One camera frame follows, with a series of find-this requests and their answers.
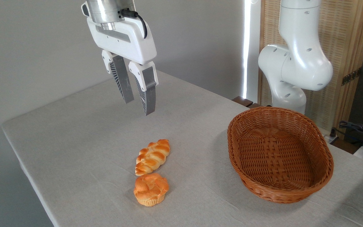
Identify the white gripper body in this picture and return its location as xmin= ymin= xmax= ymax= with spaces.
xmin=87 ymin=17 xmax=157 ymax=65

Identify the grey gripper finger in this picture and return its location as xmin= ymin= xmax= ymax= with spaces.
xmin=129 ymin=61 xmax=159 ymax=116
xmin=102 ymin=49 xmax=135 ymax=104

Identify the long braided bread loaf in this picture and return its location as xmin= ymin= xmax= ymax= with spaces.
xmin=135 ymin=139 xmax=170 ymax=176

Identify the round knotted bread bun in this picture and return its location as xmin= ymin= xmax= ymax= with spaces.
xmin=134 ymin=173 xmax=170 ymax=207

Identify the brown oval wicker basket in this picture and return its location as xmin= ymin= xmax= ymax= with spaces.
xmin=227 ymin=106 xmax=334 ymax=204

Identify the grey tablecloth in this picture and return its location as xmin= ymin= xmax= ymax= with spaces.
xmin=1 ymin=66 xmax=363 ymax=227

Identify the dark wooden furniture piece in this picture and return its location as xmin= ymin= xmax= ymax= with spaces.
xmin=232 ymin=96 xmax=261 ymax=108

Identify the bamboo folding screen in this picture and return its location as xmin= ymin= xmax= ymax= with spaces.
xmin=258 ymin=0 xmax=363 ymax=133

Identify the metal screen hinge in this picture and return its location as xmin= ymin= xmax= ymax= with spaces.
xmin=342 ymin=68 xmax=361 ymax=86

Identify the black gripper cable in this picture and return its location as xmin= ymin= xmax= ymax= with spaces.
xmin=120 ymin=9 xmax=148 ymax=39

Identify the black cable bundle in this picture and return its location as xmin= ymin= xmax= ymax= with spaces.
xmin=330 ymin=121 xmax=363 ymax=148

